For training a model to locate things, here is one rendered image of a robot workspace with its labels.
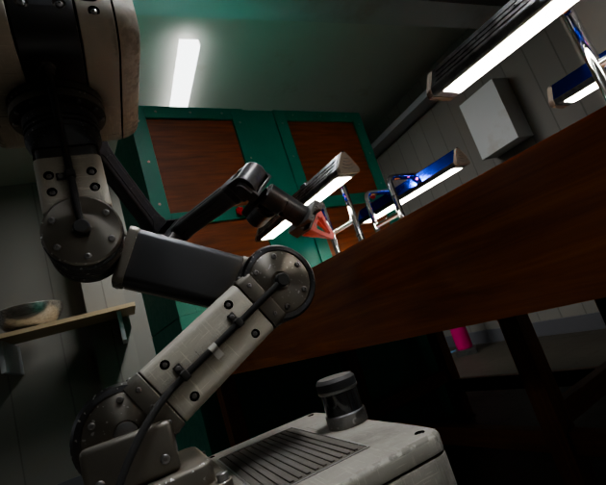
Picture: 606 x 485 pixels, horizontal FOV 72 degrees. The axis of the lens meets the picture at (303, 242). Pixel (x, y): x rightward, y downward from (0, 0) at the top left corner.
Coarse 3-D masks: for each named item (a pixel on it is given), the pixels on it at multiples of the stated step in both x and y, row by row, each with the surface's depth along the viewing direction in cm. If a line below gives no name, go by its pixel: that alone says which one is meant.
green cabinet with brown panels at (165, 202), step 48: (144, 144) 179; (192, 144) 192; (240, 144) 204; (288, 144) 219; (336, 144) 239; (144, 192) 177; (192, 192) 184; (288, 192) 210; (336, 192) 227; (192, 240) 177; (240, 240) 188; (288, 240) 200
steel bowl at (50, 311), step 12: (48, 300) 301; (60, 300) 312; (0, 312) 288; (12, 312) 287; (24, 312) 289; (36, 312) 293; (48, 312) 301; (60, 312) 314; (0, 324) 291; (12, 324) 289; (24, 324) 292; (36, 324) 297
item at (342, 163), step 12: (336, 156) 127; (348, 156) 125; (324, 168) 131; (336, 168) 123; (348, 168) 124; (312, 180) 138; (324, 180) 128; (300, 192) 143; (312, 192) 134; (276, 216) 157; (264, 228) 165; (264, 240) 171
